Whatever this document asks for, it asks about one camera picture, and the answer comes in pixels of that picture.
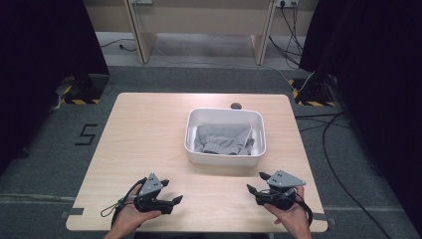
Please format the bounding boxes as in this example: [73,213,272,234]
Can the black cable with plug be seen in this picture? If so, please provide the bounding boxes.
[100,38,137,54]

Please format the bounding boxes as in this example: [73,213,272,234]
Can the left hand-held gripper cable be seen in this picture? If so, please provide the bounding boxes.
[100,176,148,228]

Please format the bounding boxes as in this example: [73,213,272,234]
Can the black floor cables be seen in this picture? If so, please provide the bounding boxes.
[294,112,353,133]

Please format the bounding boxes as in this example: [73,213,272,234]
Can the right hand-held gripper cable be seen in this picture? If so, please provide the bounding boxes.
[260,187,314,227]

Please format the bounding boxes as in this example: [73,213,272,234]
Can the white wall socket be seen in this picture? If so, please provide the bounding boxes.
[276,0,300,9]

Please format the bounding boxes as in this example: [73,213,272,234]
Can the grey pants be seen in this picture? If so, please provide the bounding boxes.
[193,122,256,156]

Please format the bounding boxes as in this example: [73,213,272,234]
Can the long black floor cable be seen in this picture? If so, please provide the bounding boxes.
[321,112,394,239]

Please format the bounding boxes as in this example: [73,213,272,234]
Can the person's right hand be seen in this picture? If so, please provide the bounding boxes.
[263,185,311,235]

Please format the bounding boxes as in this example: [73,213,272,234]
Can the white plastic bin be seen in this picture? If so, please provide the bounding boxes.
[183,108,267,167]

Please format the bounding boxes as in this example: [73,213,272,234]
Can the thin white floor cable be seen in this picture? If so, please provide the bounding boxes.
[153,44,316,94]

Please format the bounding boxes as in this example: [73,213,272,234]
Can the black cables at wall socket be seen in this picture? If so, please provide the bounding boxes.
[268,1,306,69]

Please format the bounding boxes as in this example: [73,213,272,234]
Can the black curtain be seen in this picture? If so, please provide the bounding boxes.
[298,0,422,230]
[0,0,111,175]

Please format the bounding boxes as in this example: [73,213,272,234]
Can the person's left hand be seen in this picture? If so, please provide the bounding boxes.
[111,183,163,234]

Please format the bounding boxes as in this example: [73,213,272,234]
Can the hand-held gripper cable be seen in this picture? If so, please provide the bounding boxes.
[100,176,148,228]
[260,187,314,227]

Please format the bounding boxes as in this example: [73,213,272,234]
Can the grey floor tape strip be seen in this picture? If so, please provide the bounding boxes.
[313,212,336,227]
[60,207,85,220]

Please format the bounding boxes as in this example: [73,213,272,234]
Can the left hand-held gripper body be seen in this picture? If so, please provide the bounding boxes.
[133,172,174,215]

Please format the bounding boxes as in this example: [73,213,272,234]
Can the stand base with striped tape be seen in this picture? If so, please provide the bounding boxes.
[288,77,337,108]
[59,73,110,106]

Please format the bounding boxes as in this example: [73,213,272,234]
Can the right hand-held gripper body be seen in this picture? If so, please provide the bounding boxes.
[255,169,307,211]

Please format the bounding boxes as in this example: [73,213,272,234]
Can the light wooden desk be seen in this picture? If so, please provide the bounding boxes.
[122,0,277,66]

